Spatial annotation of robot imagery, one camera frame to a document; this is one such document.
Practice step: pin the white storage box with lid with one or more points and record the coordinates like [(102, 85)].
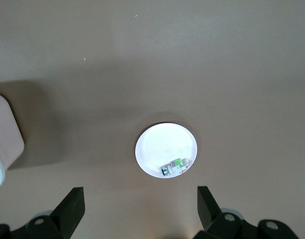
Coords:
[(5, 129)]

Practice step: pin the green push-button switch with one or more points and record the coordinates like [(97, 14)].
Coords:
[(174, 167)]

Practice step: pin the pink round plate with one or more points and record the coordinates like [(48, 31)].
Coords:
[(162, 147)]

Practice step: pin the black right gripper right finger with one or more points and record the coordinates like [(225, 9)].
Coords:
[(210, 220)]

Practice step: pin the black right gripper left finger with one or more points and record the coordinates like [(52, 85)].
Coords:
[(67, 214)]

